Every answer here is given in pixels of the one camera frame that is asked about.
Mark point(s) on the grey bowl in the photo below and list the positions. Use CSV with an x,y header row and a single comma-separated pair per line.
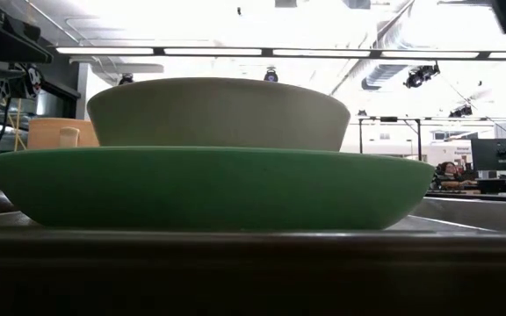
x,y
218,114

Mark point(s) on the green plate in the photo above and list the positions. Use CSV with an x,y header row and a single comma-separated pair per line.
x,y
213,188

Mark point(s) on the orange mug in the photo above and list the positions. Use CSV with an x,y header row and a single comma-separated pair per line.
x,y
44,131

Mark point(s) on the brown plastic tray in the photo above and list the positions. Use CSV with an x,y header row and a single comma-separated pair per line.
x,y
253,272

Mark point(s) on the black computer monitor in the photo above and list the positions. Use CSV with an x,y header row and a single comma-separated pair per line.
x,y
499,153

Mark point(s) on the person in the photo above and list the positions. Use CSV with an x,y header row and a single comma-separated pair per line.
x,y
448,173

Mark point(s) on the background work desk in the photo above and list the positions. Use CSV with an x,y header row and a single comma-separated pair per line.
x,y
499,185

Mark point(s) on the hanging black dome device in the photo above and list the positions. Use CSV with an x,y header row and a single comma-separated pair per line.
x,y
270,75
126,79

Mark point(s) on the ceiling light strip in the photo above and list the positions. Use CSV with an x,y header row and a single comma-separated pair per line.
x,y
213,51

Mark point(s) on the black ceiling camera rig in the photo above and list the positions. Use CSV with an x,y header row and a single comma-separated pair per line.
x,y
460,111
417,76

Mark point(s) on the grey ventilation duct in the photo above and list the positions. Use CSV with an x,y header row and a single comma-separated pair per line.
x,y
380,74

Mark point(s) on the black metal background frame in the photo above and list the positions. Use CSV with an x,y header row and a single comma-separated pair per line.
x,y
419,136

